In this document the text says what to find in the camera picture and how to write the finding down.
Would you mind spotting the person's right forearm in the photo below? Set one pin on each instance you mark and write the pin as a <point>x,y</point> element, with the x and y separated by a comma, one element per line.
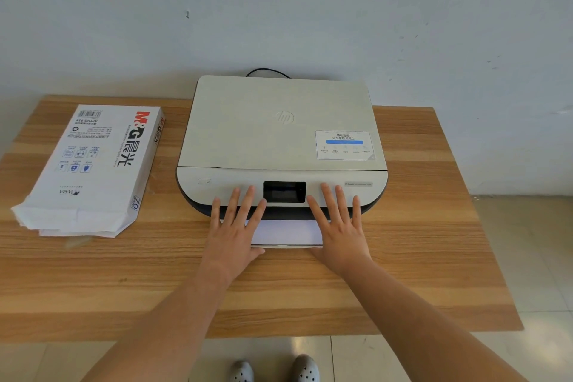
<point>429,332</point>

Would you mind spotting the person's left forearm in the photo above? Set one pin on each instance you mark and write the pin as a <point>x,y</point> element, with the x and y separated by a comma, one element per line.
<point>161,332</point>

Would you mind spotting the person's left hand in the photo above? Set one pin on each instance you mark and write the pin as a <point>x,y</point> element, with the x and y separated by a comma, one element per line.
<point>230,245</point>

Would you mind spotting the person's white clog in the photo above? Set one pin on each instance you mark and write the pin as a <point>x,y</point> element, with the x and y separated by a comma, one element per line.
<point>241,372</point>
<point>305,369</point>

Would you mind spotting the person's left white clog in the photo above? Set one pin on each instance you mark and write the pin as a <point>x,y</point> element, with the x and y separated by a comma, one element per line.
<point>241,372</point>

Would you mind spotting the person's right white clog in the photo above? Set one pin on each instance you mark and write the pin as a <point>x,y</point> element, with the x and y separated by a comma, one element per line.
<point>305,369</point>

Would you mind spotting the white paper sheets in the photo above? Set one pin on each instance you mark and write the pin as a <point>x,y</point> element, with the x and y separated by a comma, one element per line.
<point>286,231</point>

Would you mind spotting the white printer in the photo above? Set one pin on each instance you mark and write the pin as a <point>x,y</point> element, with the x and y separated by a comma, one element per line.
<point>268,126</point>

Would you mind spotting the white printed paper package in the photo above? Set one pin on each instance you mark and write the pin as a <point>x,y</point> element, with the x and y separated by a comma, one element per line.
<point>94,167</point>

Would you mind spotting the white sticker blue stripe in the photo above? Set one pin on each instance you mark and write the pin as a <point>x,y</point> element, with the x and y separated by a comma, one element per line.
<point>342,149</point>

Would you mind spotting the person's right hand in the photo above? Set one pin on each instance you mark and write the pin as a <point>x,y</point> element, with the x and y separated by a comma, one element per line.
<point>342,240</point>

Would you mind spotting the white printer tray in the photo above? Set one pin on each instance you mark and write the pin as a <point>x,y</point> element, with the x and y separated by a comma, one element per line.
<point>286,246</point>

